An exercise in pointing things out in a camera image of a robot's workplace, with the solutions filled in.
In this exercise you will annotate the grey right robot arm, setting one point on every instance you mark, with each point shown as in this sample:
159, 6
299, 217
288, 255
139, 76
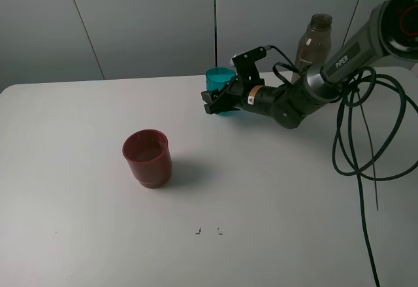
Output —
390, 30

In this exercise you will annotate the smoky transparent water bottle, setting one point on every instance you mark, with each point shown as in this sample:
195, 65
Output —
314, 46

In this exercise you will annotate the red plastic cup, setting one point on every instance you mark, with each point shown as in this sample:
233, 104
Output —
148, 156

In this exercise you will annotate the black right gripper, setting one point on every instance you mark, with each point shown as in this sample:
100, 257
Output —
254, 98

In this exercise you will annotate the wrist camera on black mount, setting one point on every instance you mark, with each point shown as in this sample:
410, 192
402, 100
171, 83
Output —
245, 64

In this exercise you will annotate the teal translucent plastic cup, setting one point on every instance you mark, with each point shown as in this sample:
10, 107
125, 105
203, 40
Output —
217, 77

